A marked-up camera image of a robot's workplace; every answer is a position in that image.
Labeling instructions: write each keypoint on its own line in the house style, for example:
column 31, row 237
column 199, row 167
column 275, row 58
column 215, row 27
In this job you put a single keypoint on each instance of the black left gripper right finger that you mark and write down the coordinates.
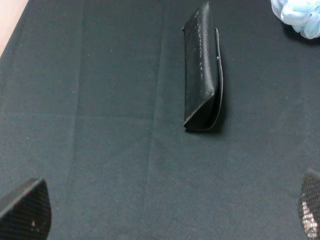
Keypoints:
column 309, row 204

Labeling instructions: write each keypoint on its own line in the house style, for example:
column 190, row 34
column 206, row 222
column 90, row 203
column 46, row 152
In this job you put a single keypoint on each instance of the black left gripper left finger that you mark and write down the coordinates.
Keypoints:
column 25, row 212

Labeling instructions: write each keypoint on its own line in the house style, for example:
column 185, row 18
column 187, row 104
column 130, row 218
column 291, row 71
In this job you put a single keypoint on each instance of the black tablecloth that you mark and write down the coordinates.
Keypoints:
column 92, row 100

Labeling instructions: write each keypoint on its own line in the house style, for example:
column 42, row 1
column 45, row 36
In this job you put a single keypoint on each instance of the light blue bath loofah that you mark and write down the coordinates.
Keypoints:
column 302, row 15

